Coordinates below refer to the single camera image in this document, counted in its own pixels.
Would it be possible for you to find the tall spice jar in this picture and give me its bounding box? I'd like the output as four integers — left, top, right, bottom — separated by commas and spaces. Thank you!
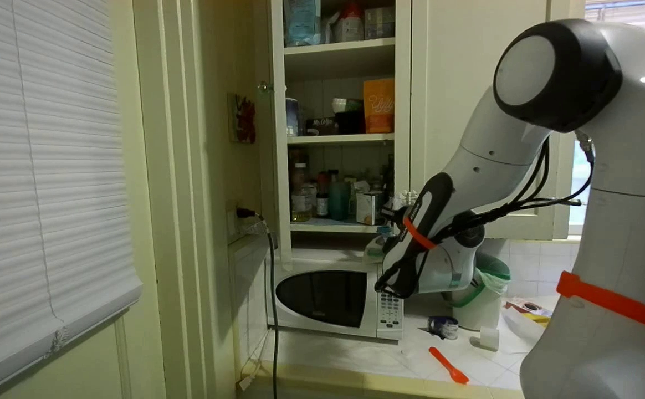
289, 161, 320, 221

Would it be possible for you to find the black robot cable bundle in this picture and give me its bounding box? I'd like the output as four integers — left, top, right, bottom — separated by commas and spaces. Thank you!
372, 136, 596, 300

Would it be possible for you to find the red wall decoration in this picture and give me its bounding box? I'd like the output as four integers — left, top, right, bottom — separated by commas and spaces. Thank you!
233, 93, 260, 144

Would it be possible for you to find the cream closed cabinet door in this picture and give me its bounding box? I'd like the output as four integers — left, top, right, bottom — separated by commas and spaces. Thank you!
407, 0, 585, 242

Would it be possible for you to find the small white plastic cup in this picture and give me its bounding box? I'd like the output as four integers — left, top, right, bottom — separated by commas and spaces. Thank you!
475, 324, 500, 353

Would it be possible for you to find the clear glass jar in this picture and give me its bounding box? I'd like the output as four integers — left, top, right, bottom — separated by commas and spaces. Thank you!
284, 95, 301, 138

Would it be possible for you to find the white window blind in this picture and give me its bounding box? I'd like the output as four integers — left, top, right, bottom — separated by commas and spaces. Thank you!
0, 0, 145, 397

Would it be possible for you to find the blue plastic package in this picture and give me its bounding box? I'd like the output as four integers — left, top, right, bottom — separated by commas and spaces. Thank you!
284, 0, 324, 49

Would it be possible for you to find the small labelled jar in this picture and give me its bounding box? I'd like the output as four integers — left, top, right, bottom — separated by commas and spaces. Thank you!
428, 313, 462, 341

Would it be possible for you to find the cream open kitchen cabinet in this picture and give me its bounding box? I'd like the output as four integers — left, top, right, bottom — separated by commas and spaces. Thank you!
257, 0, 412, 273

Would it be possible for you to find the orange plastic spatula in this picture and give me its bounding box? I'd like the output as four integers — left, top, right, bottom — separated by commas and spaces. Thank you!
428, 344, 472, 388

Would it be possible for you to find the black wall power cable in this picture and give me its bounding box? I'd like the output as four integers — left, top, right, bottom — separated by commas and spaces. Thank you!
235, 205, 281, 399

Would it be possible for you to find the red plastic utensil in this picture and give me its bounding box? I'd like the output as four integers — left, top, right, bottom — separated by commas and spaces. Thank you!
504, 297, 540, 315

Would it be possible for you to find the black container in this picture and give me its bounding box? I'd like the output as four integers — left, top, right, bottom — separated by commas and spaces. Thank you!
332, 108, 366, 136

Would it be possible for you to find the teal bottle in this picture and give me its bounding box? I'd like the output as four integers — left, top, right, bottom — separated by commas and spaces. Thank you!
329, 175, 353, 221

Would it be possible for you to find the grey container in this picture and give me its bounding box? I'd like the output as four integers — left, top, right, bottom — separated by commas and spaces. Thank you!
363, 5, 396, 39

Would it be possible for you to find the white bottle red cap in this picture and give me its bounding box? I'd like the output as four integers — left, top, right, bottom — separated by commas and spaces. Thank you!
332, 0, 368, 44

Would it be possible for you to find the labelled tin can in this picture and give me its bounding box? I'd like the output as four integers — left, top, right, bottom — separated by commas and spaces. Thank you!
354, 188, 378, 226

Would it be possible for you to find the clear plastic bag blue clip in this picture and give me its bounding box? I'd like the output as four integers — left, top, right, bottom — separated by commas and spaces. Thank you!
363, 188, 421, 262

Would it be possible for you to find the orange strap on forearm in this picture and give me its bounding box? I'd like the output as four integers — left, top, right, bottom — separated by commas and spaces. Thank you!
400, 215, 442, 253

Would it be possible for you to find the orange box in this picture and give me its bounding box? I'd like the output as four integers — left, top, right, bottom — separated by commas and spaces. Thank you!
361, 75, 396, 136

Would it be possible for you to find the white microwave oven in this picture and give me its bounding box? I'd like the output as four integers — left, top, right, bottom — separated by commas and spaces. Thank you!
272, 260, 407, 344

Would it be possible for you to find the orange strap on robot base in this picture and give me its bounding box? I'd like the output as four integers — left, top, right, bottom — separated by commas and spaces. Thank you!
554, 271, 645, 339

